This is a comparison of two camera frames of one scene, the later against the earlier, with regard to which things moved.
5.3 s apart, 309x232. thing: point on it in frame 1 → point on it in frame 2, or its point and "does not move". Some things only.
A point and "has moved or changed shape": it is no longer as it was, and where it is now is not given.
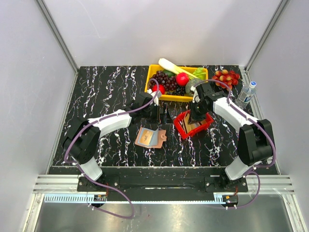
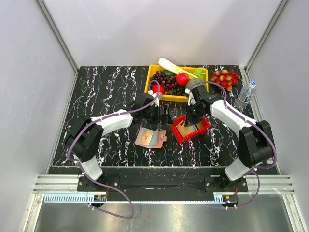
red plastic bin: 186,129 has moved or changed shape
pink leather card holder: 150,137 does not move
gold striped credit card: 146,137 does not move
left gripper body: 151,114 does not move
